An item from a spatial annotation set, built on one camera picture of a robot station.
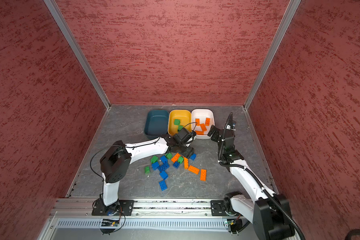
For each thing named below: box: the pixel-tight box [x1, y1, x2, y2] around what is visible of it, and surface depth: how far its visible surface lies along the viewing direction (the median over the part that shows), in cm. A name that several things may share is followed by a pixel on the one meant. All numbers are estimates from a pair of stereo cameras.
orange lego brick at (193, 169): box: [188, 165, 200, 175], surface depth 89 cm
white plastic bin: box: [191, 108, 216, 140], surface depth 112 cm
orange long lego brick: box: [183, 156, 189, 170], surface depth 89 cm
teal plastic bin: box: [144, 109, 169, 139], surface depth 109 cm
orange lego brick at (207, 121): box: [205, 117, 211, 126], surface depth 111 cm
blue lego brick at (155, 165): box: [151, 161, 160, 170], surface depth 89 cm
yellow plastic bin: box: [167, 109, 192, 136], surface depth 112 cm
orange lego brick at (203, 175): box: [200, 169, 207, 182], surface depth 87 cm
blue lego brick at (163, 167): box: [158, 161, 170, 173], surface depth 90 cm
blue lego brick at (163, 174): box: [160, 170, 169, 180], surface depth 87 cm
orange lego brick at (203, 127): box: [199, 123, 207, 132], surface depth 108 cm
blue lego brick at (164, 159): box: [160, 155, 169, 164], surface depth 91 cm
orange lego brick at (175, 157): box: [171, 153, 181, 163], surface depth 93 cm
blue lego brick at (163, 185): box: [159, 179, 168, 192], surface depth 82 cm
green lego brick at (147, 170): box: [144, 166, 151, 175], surface depth 87 cm
